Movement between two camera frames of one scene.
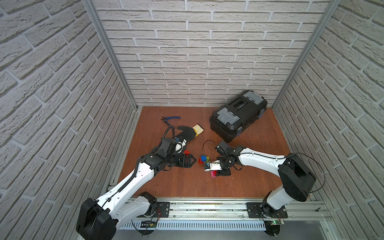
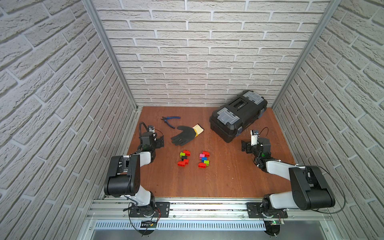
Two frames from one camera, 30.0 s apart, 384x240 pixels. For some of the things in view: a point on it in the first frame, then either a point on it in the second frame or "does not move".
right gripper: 226,173 to 248,150
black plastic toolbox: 228,121 does not move
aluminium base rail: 308,210 does not move
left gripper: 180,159 to 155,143
